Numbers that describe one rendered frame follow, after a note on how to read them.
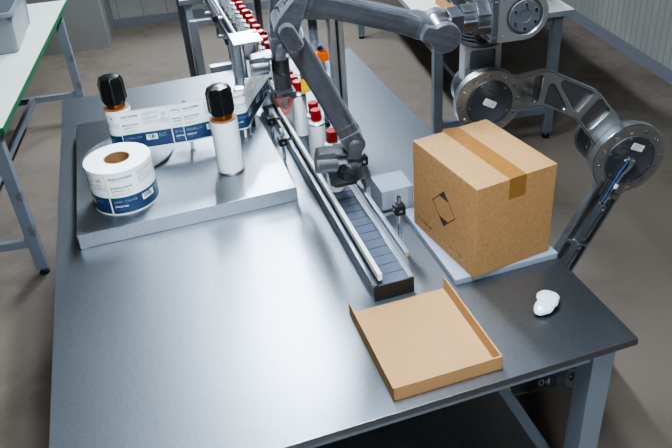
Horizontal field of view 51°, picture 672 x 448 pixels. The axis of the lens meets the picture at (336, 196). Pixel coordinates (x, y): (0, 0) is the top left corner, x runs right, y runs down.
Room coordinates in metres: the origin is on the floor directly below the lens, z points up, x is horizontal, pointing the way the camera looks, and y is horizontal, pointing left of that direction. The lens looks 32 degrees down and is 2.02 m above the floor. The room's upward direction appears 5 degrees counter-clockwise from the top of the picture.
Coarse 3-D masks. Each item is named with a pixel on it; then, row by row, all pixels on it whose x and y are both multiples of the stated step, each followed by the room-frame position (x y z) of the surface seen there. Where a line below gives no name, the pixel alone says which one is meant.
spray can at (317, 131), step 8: (312, 112) 1.99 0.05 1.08; (320, 112) 2.00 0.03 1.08; (312, 120) 2.00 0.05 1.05; (320, 120) 2.00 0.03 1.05; (312, 128) 1.99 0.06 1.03; (320, 128) 1.99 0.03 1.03; (312, 136) 1.99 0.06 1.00; (320, 136) 1.98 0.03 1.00; (312, 144) 1.99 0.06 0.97; (320, 144) 1.98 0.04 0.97; (312, 152) 2.00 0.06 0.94
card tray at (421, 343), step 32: (448, 288) 1.37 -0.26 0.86; (352, 320) 1.31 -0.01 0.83; (384, 320) 1.30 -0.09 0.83; (416, 320) 1.29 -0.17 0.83; (448, 320) 1.28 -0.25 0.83; (384, 352) 1.19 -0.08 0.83; (416, 352) 1.18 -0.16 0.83; (448, 352) 1.17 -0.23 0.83; (480, 352) 1.17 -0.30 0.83; (416, 384) 1.06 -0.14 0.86; (448, 384) 1.08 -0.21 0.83
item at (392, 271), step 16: (304, 144) 2.17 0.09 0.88; (304, 160) 2.06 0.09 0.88; (352, 192) 1.83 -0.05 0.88; (352, 208) 1.74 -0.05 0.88; (352, 224) 1.66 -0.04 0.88; (368, 224) 1.65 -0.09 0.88; (352, 240) 1.58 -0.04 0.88; (368, 240) 1.58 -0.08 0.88; (384, 240) 1.57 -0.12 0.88; (384, 256) 1.50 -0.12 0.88; (384, 272) 1.43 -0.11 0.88; (400, 272) 1.42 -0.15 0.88
